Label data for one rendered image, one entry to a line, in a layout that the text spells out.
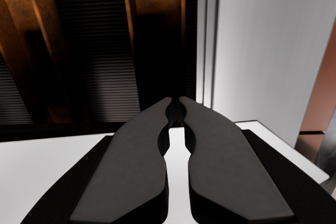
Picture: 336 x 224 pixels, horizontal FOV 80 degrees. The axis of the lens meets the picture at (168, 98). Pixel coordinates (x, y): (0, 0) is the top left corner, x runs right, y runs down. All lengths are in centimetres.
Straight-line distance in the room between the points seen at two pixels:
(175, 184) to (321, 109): 19
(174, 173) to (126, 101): 33
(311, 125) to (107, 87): 44
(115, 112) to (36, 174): 31
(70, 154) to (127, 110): 32
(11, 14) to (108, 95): 26
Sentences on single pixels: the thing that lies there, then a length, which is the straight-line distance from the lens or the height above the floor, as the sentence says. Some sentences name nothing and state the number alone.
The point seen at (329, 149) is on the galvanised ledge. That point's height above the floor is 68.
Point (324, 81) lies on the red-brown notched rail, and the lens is 26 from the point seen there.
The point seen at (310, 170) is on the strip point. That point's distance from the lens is 30.
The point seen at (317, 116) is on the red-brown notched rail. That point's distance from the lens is 28.
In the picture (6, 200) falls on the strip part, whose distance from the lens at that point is 39.
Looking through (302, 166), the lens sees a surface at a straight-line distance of 29.
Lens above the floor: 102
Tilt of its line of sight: 61 degrees down
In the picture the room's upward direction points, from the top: 176 degrees counter-clockwise
